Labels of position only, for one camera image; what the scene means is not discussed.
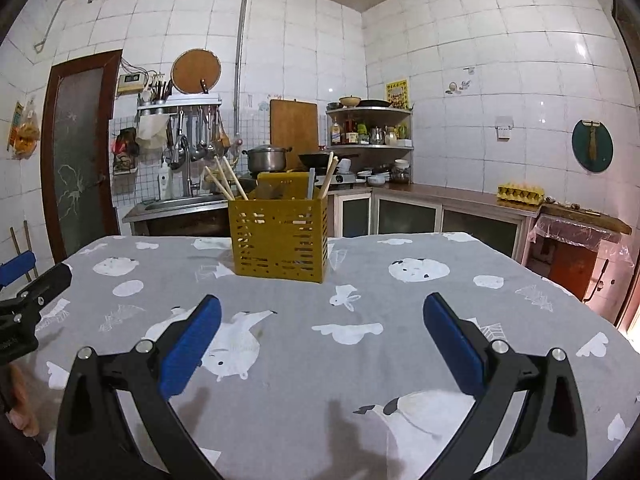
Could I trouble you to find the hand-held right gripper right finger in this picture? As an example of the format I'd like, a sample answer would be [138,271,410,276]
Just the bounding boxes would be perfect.
[422,292,588,480]

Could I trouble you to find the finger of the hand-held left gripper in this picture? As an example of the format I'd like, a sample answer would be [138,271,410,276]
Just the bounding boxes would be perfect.
[0,262,72,333]
[0,251,37,288]

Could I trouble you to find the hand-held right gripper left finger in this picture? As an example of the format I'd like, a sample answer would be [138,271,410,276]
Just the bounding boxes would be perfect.
[55,294,226,480]

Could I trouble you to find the yellow perforated utensil holder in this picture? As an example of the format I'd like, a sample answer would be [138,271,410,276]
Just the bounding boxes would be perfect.
[228,171,330,283]

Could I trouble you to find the row of hanging kitchen utensils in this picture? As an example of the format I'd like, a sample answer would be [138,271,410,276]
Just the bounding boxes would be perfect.
[165,105,232,168]

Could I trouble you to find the person's left hand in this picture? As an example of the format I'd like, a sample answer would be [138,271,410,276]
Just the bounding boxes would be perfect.
[0,362,43,436]

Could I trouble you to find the grey printed tablecloth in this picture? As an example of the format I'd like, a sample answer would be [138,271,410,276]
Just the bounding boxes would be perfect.
[0,232,640,480]

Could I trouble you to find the wooden door with frosted glass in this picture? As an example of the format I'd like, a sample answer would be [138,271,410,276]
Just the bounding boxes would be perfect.
[41,50,123,263]

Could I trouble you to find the kitchen counter cabinets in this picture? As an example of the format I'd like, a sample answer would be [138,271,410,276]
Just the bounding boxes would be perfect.
[330,182,543,266]

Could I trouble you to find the hanging plastic bag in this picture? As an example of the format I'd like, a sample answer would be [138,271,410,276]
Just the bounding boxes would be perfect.
[7,101,41,160]

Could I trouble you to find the white soap bottle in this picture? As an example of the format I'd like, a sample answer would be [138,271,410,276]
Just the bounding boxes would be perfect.
[157,157,173,200]

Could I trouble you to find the metal faucet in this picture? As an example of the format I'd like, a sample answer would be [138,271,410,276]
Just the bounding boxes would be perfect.
[177,135,199,198]

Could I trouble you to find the yellow egg carton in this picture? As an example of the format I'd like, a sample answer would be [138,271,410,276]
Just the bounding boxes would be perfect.
[496,184,545,205]

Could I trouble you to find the plastic-covered wooden side table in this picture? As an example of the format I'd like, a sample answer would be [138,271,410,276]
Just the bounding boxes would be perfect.
[530,202,633,303]

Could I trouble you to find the white hanging cloth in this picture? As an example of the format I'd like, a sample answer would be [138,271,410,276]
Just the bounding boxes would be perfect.
[137,114,171,148]

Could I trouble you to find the gas stove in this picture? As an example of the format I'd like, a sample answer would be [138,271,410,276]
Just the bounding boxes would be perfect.
[239,169,357,192]

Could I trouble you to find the steel pot with lid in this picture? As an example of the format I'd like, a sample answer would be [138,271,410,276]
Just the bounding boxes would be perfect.
[242,144,292,173]

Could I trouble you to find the metal corner shelf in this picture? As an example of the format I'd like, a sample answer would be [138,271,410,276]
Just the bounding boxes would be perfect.
[326,105,415,152]

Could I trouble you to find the black wok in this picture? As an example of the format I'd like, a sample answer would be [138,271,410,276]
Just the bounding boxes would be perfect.
[298,151,358,168]

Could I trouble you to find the row of condiment bottles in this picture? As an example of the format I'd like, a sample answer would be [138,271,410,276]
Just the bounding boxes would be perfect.
[330,117,412,145]

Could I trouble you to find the rectangular wooden cutting board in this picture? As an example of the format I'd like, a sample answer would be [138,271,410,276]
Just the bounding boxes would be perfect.
[270,99,319,153]

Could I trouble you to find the wire wall basket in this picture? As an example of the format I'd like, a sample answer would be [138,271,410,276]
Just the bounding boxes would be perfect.
[112,127,141,176]

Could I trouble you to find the white wall control box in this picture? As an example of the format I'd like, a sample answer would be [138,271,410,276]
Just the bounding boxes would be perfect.
[117,72,148,95]

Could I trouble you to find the metal wall rack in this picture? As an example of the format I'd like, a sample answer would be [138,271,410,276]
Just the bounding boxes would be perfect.
[136,94,222,116]

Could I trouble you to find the green round wall board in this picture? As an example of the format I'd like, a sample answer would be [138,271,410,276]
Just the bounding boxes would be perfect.
[571,120,614,172]

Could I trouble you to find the yellow wall poster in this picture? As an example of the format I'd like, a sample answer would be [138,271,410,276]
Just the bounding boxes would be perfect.
[385,79,411,110]

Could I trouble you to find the metal wall pipe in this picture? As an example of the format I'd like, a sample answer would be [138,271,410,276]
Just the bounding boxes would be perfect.
[34,0,251,146]

